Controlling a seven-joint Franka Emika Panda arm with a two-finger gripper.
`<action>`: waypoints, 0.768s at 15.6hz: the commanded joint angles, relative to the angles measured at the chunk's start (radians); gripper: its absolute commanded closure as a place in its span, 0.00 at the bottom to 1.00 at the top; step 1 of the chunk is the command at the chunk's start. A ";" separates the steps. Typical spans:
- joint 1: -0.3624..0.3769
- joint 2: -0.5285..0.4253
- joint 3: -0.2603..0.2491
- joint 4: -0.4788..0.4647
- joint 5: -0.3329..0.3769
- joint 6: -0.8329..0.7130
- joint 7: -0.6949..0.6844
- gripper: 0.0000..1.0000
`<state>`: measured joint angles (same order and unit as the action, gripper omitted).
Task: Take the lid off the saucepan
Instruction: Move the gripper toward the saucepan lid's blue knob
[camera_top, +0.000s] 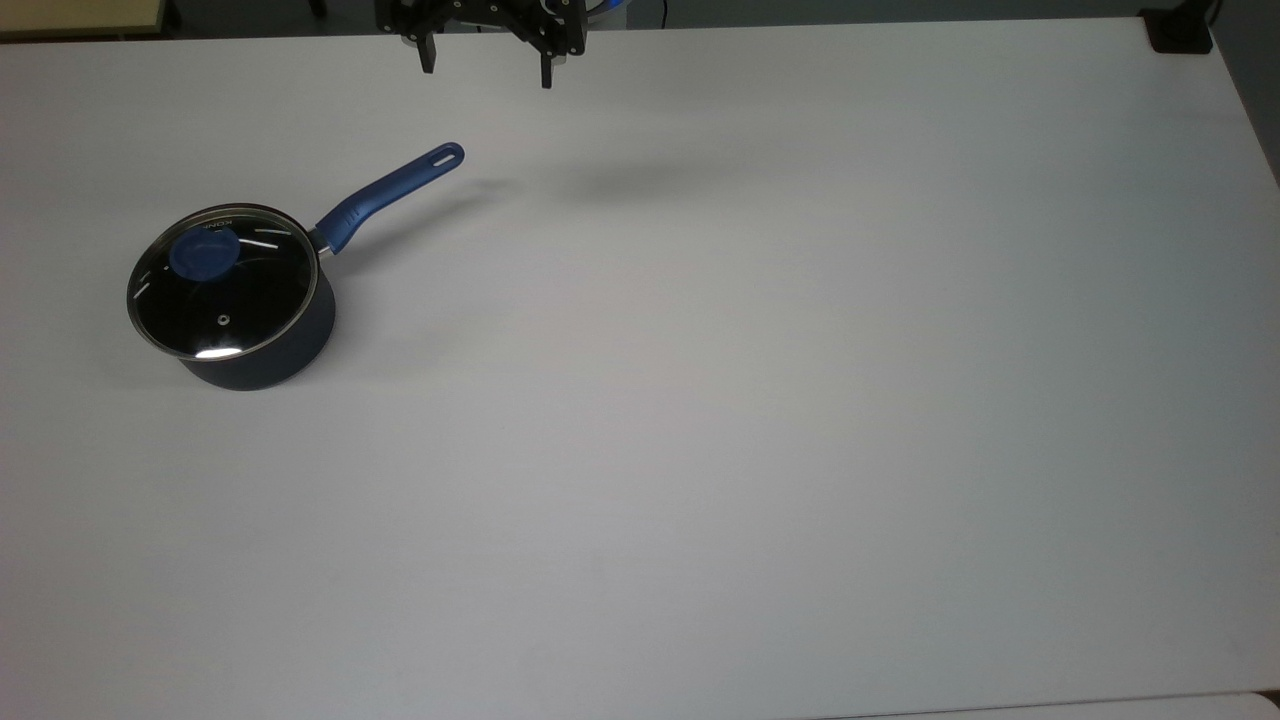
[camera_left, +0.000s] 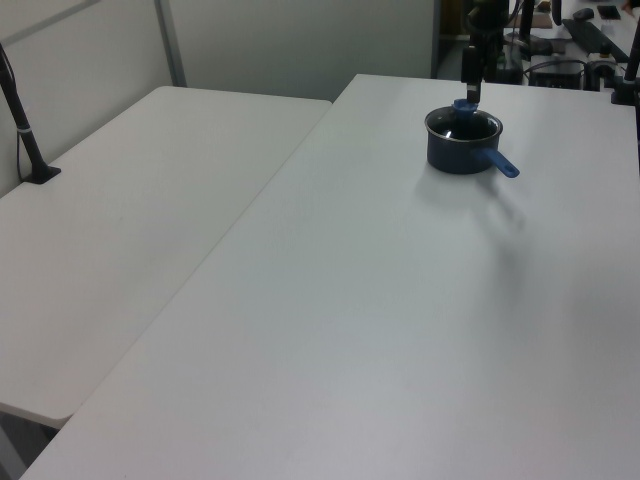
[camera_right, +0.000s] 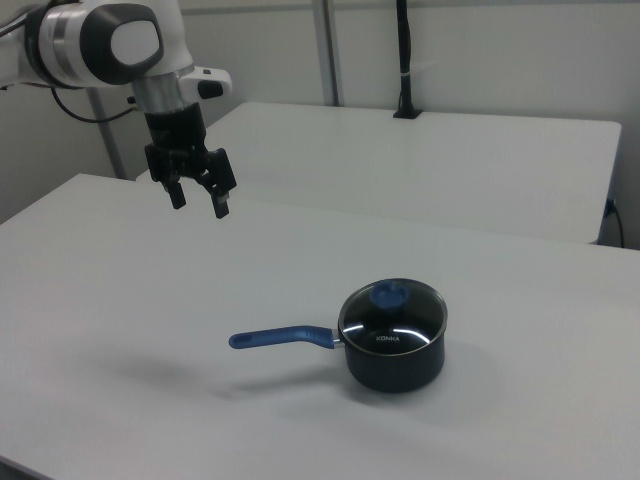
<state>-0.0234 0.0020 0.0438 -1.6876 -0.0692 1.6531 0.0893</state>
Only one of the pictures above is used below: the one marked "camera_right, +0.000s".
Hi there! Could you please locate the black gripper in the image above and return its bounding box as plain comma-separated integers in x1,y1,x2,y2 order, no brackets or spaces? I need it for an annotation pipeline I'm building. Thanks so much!
144,102,238,220

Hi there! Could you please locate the black cable with blue plug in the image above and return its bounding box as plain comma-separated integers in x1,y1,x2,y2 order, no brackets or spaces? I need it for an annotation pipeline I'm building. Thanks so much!
604,198,628,249

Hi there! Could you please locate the grey partition post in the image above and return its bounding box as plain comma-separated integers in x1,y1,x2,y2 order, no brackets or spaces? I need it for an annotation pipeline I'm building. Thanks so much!
311,0,347,107
91,85,127,180

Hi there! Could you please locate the dark saucepan with blue handle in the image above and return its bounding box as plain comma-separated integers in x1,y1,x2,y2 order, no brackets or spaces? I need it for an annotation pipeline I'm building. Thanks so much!
228,279,449,394

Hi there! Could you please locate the black cable on robot arm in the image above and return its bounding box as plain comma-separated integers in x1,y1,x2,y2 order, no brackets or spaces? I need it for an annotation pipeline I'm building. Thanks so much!
49,88,140,123

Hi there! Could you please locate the black pole with clamp base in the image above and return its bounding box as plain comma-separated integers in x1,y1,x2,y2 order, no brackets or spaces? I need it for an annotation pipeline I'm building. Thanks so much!
392,0,423,120

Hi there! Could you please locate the glass lid with blue knob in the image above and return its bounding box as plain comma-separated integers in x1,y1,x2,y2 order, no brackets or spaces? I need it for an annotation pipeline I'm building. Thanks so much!
337,279,449,356

